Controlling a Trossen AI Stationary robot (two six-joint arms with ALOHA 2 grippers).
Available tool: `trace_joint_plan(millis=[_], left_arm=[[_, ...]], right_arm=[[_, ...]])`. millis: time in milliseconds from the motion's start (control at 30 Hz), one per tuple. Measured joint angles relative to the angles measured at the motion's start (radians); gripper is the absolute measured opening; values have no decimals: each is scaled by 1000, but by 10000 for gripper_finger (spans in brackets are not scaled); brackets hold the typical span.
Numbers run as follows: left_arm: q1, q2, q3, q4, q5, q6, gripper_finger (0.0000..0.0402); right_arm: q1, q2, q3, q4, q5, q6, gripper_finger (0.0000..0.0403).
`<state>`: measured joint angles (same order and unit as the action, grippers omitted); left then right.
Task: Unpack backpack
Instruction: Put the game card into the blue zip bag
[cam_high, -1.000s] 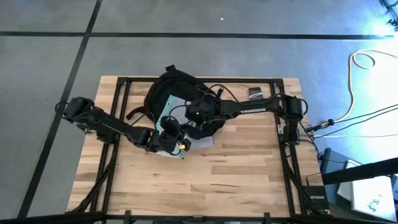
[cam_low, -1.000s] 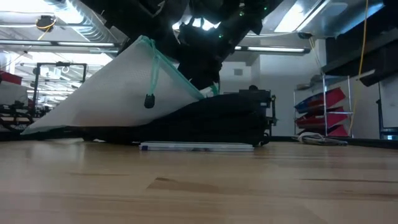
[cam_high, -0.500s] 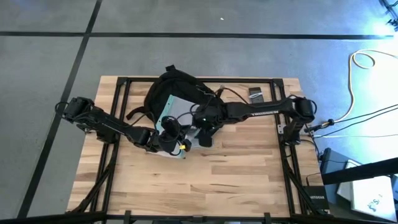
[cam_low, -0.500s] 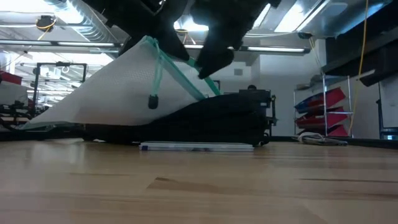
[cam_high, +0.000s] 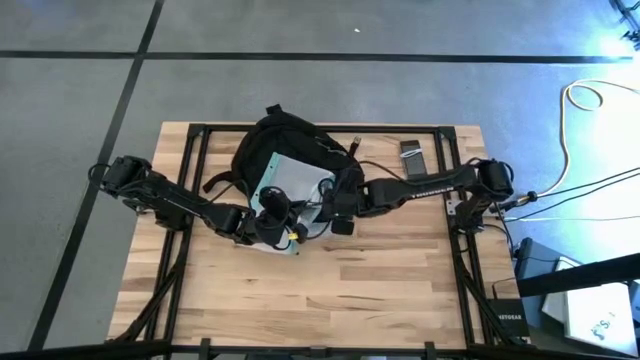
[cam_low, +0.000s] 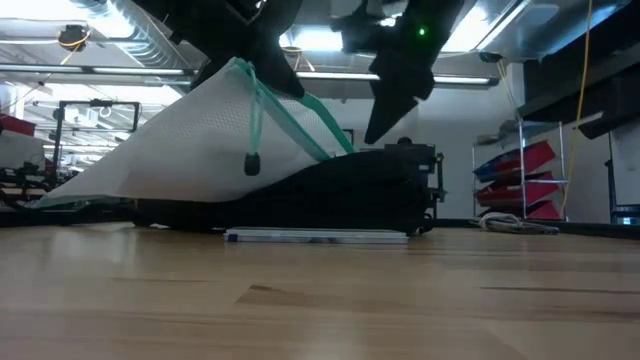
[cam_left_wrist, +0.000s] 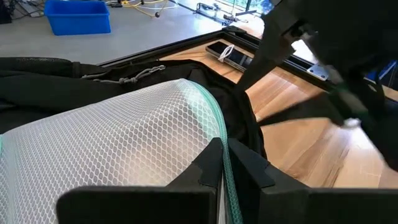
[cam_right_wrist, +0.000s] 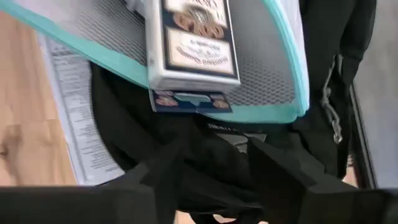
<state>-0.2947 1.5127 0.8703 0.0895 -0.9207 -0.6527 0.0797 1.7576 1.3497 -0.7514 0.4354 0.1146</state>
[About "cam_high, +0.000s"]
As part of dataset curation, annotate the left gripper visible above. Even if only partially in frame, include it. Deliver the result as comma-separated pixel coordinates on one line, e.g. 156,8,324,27
239,185,306,249

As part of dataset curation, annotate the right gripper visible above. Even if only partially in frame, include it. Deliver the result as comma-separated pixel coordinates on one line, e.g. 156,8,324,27
302,177,374,236

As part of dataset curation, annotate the black backpack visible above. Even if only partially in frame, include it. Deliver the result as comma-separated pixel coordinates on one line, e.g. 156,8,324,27
202,103,366,236

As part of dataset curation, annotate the black phone with white cable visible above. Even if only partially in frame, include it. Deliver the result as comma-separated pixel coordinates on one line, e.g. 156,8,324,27
399,139,430,177

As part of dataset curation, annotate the grey blue box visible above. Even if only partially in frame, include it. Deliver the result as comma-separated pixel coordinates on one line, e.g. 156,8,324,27
513,237,576,301

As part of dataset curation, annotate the black metal bar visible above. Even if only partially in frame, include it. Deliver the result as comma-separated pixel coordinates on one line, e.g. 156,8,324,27
517,252,640,299

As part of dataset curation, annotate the white box with blue logo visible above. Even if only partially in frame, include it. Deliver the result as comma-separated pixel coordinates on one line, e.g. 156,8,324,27
542,256,640,357

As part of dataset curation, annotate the black floor stand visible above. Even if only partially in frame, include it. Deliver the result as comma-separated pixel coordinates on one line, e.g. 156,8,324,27
608,0,640,51

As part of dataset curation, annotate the black metal table frame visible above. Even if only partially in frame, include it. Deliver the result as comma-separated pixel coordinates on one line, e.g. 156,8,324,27
0,122,640,360

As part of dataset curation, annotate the black Netgear network switch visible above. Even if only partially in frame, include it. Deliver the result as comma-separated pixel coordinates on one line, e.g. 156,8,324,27
487,298,530,339

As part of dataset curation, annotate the thick white floor cable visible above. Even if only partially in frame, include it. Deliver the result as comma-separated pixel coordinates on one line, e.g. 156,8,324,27
558,78,640,197

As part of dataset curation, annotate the thin white floor cable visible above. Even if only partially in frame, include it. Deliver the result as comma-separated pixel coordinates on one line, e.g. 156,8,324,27
504,214,640,223

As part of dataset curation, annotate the black floor cable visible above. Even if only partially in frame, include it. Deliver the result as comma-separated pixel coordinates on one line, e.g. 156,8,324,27
529,168,640,201
507,174,640,221

